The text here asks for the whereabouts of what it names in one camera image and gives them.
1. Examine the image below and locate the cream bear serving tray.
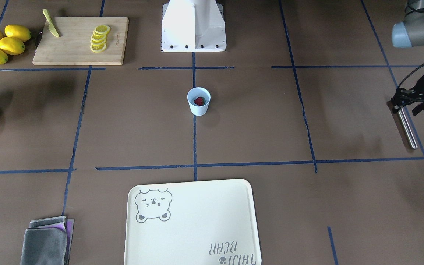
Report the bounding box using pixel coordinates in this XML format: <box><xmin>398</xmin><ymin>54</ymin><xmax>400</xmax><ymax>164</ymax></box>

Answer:
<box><xmin>123</xmin><ymin>179</ymin><xmax>262</xmax><ymax>265</ymax></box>

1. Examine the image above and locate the bamboo cutting board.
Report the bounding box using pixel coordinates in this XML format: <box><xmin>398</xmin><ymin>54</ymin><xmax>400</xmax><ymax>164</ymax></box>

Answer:
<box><xmin>32</xmin><ymin>17</ymin><xmax>128</xmax><ymax>66</ymax></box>

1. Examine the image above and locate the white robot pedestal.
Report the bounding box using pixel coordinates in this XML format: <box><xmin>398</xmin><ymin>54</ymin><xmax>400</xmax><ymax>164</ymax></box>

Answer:
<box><xmin>160</xmin><ymin>0</ymin><xmax>227</xmax><ymax>53</ymax></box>

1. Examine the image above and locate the red strawberry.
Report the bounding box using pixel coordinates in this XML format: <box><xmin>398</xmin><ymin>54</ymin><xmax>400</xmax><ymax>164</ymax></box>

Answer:
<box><xmin>193</xmin><ymin>97</ymin><xmax>206</xmax><ymax>107</ymax></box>

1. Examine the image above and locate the purple folded cloth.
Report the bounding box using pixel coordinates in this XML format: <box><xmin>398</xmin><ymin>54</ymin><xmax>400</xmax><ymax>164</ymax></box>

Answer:
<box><xmin>54</xmin><ymin>219</ymin><xmax>75</xmax><ymax>265</ymax></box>

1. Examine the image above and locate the steel muddler black tip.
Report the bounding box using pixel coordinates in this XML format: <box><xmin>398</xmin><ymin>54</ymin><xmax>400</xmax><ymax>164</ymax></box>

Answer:
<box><xmin>388</xmin><ymin>101</ymin><xmax>418</xmax><ymax>150</ymax></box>

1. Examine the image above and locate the light blue plastic cup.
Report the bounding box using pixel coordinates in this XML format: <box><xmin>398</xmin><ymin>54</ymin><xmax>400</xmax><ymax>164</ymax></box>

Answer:
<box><xmin>187</xmin><ymin>87</ymin><xmax>211</xmax><ymax>116</ymax></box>

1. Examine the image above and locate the grey folded cloth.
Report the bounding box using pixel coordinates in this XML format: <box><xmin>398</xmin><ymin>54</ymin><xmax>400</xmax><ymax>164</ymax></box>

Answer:
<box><xmin>20</xmin><ymin>215</ymin><xmax>68</xmax><ymax>265</ymax></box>

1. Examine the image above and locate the lemon slice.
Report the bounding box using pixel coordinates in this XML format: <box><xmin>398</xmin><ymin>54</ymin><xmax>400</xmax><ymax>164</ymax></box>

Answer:
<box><xmin>93</xmin><ymin>25</ymin><xmax>111</xmax><ymax>36</ymax></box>
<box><xmin>90</xmin><ymin>43</ymin><xmax>107</xmax><ymax>53</ymax></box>
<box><xmin>91</xmin><ymin>34</ymin><xmax>107</xmax><ymax>42</ymax></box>
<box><xmin>90</xmin><ymin>39</ymin><xmax>106</xmax><ymax>46</ymax></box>

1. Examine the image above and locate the yellow-green plastic knife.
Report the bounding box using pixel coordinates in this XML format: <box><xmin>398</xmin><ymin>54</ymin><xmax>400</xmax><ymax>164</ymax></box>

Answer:
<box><xmin>42</xmin><ymin>9</ymin><xmax>60</xmax><ymax>38</ymax></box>

